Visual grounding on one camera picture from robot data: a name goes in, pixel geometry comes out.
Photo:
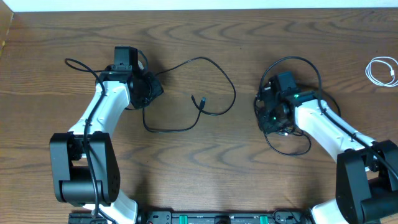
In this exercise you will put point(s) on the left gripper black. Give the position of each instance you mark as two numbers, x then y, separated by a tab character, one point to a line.
158	89

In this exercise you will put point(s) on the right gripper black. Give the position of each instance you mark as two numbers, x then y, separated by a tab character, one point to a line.
265	124

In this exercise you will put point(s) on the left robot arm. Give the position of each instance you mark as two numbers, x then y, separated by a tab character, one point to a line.
85	170

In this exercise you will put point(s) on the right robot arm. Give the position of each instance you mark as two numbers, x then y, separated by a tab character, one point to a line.
366	169

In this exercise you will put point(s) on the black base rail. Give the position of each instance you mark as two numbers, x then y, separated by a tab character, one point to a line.
279	216

